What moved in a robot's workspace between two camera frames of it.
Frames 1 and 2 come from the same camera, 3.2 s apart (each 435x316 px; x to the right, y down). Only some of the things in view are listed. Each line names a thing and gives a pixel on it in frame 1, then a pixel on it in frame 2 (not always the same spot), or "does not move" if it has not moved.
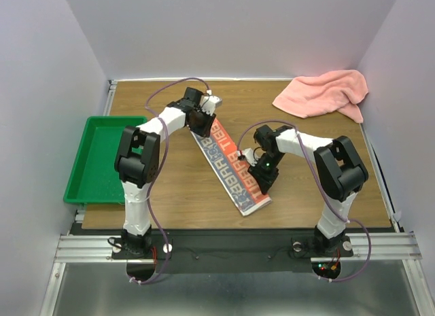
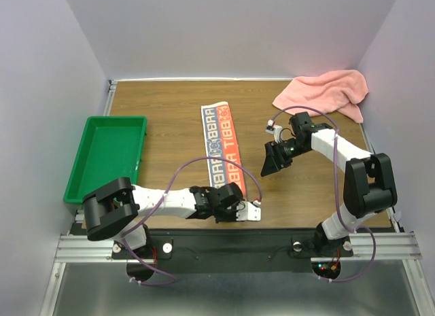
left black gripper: [204, 130] -> [232, 217]
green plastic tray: [94, 179] does not move
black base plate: [232, 251] does not move
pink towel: [338, 91] does not move
